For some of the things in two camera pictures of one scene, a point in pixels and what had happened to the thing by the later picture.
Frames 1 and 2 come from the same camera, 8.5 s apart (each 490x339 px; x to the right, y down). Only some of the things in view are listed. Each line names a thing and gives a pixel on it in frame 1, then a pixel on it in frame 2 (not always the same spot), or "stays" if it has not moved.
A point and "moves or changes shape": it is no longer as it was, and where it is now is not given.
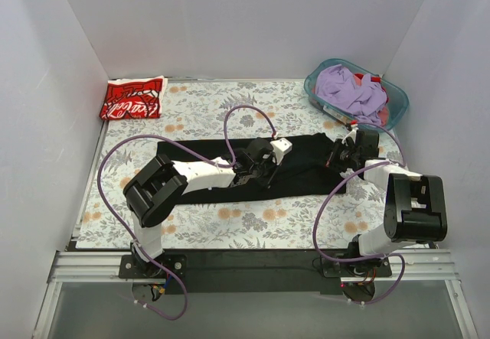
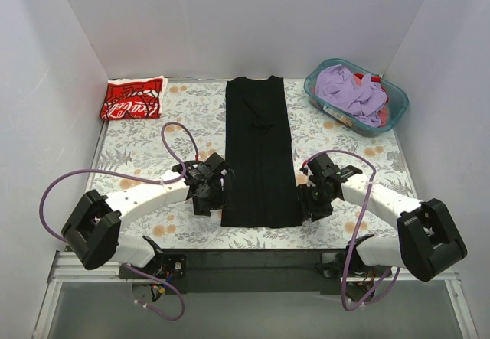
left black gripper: x=264 y=171 → x=213 y=193
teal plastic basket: x=357 y=94 stays
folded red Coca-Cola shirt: x=142 y=97 stays
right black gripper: x=341 y=157 → x=313 y=200
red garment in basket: x=383 y=112 stays
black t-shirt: x=303 y=174 moves or changes shape
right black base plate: x=367 y=268 stays
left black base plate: x=134 y=268 stays
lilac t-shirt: x=339 y=86 stays
